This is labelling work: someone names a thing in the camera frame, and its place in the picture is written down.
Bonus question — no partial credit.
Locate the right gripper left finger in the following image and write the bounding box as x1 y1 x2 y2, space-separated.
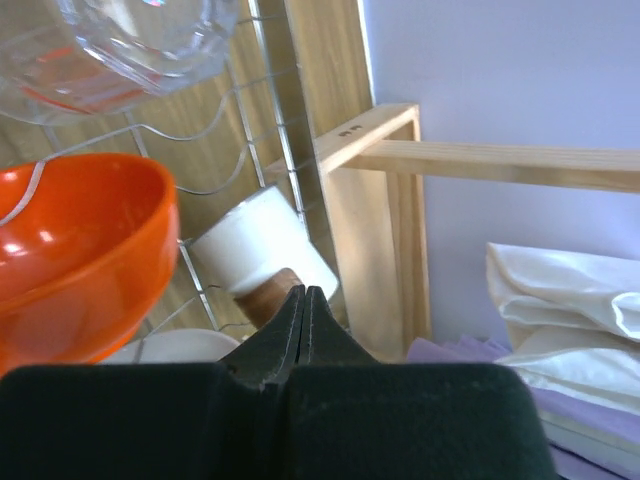
0 284 306 480

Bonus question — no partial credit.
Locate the wooden clothes rack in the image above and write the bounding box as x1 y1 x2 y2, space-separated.
264 102 640 364

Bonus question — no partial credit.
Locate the orange bowl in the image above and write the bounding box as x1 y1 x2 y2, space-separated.
1 152 179 372

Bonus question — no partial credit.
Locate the steel cup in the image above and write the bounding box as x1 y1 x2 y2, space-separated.
192 184 339 328

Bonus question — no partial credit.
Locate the clear plastic cup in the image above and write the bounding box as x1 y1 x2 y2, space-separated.
1 1 239 125

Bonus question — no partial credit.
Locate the lavender towel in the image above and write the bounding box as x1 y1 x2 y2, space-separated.
407 335 639 479

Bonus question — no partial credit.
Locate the metal two-tier dish rack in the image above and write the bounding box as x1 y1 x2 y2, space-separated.
0 0 321 341

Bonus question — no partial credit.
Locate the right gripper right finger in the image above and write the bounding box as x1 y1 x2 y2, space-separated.
287 287 557 479

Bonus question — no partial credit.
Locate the white cloth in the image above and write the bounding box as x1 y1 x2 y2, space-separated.
486 243 639 414

